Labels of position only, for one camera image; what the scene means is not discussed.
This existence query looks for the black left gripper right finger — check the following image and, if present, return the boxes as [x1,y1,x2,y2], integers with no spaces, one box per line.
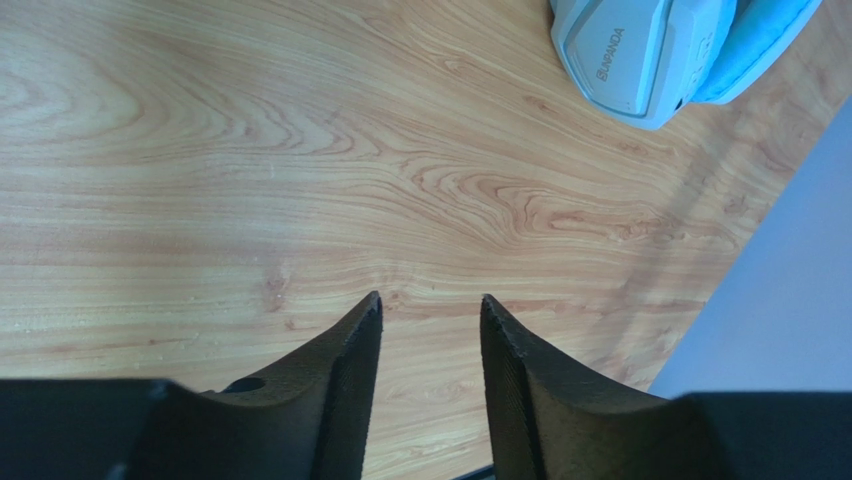
[480,295,726,479]

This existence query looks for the light blue headphones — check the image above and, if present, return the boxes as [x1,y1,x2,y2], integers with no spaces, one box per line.
[549,0,820,130]

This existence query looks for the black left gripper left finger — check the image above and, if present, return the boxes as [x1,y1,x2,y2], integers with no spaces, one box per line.
[126,292,383,479]

